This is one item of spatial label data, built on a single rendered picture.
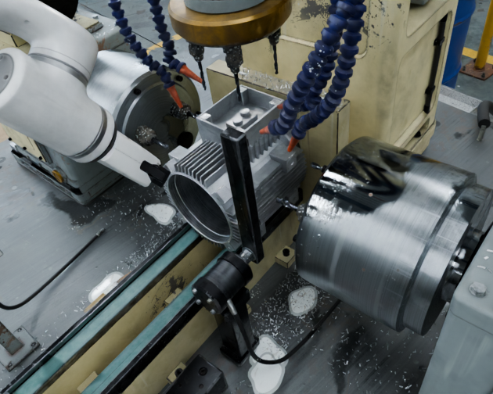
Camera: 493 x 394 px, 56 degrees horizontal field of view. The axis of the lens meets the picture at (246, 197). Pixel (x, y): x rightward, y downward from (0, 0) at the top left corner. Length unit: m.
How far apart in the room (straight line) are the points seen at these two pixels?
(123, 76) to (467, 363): 0.74
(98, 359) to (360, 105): 0.66
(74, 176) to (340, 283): 0.74
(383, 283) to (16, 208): 0.99
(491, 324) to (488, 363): 0.08
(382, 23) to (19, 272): 0.91
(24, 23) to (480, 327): 0.61
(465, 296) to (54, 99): 0.51
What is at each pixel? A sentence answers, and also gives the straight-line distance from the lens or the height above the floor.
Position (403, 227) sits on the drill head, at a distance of 0.61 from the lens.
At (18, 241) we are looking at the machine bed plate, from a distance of 1.25.
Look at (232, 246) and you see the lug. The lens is 0.83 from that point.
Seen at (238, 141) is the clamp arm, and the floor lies 1.25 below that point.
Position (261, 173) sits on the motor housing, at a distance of 0.80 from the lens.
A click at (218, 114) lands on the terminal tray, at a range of 0.85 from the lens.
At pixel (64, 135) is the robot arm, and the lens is 0.62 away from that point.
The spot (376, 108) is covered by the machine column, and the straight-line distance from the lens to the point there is 0.90.
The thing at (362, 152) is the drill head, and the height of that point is 1.16.
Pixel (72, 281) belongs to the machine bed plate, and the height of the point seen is 0.80.
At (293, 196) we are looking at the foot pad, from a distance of 0.87.
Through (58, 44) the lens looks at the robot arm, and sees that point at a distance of 0.63.
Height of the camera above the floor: 1.60
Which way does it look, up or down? 45 degrees down
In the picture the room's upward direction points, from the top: 10 degrees counter-clockwise
